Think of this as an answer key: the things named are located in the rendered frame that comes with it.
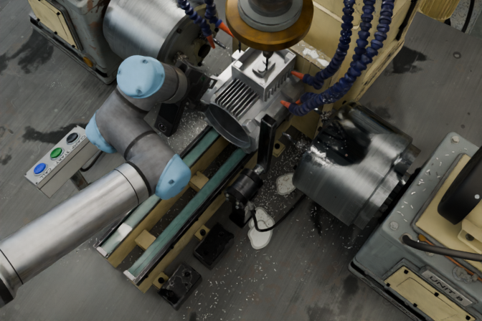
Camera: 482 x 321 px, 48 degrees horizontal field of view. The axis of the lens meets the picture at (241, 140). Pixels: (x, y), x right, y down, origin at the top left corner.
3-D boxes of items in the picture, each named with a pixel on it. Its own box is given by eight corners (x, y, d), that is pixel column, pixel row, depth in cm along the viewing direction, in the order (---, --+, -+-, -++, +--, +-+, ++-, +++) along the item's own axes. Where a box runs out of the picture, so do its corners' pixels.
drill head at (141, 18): (138, -12, 165) (123, -77, 143) (232, 52, 156) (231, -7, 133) (78, 41, 157) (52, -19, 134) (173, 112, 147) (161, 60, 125)
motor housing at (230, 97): (247, 72, 152) (248, 31, 135) (301, 111, 147) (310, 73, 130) (199, 121, 146) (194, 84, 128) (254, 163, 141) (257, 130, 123)
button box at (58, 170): (88, 137, 134) (76, 123, 130) (103, 146, 129) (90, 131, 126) (36, 188, 128) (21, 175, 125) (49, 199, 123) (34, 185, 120)
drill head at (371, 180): (316, 111, 148) (331, 59, 125) (449, 202, 137) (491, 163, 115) (260, 177, 139) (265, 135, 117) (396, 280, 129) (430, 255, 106)
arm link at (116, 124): (110, 168, 97) (147, 121, 95) (73, 126, 101) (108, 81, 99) (133, 168, 105) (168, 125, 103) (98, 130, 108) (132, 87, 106)
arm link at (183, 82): (166, 109, 105) (135, 86, 107) (176, 111, 110) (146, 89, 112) (186, 77, 104) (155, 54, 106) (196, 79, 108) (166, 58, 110)
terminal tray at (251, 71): (260, 49, 137) (262, 31, 131) (294, 72, 134) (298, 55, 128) (230, 80, 133) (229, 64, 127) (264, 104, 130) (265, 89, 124)
